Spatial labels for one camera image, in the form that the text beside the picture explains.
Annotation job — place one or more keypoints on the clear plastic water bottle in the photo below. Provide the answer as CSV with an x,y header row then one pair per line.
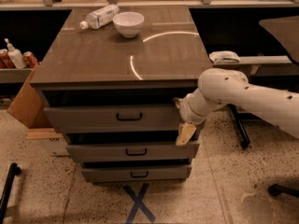
x,y
100,17

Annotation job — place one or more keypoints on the black table leg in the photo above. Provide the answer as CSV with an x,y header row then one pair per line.
x,y
244,143

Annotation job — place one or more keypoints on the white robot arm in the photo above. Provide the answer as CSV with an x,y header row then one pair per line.
x,y
220,87

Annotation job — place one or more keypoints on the white pump bottle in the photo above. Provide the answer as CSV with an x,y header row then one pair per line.
x,y
15,56

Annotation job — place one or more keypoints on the black chair leg left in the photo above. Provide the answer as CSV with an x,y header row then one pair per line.
x,y
13,170

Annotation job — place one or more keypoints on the grey drawer cabinet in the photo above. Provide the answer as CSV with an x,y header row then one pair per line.
x,y
101,67

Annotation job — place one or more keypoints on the folded white cloth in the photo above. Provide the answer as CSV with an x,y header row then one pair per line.
x,y
225,56

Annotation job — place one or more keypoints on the black chair base right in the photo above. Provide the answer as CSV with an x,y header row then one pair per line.
x,y
276,190

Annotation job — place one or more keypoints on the grey middle drawer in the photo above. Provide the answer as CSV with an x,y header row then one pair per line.
x,y
148,151

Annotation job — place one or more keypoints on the brown cardboard box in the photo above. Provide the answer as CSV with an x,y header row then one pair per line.
x,y
27,107

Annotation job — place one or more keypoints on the grey bottom drawer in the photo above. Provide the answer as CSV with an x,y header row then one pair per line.
x,y
126,174

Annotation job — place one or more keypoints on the grey drawer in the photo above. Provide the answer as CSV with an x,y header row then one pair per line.
x,y
148,151
126,174
114,118

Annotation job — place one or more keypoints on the white ceramic bowl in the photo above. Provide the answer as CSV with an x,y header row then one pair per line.
x,y
128,24

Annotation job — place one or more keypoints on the red soda can left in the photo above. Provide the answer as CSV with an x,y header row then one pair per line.
x,y
5,58

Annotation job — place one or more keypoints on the red soda can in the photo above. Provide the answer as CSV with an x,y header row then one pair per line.
x,y
30,58
5,58

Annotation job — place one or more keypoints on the grey top drawer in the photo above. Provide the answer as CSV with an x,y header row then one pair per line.
x,y
114,118

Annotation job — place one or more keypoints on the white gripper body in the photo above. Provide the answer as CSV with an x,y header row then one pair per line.
x,y
188,112

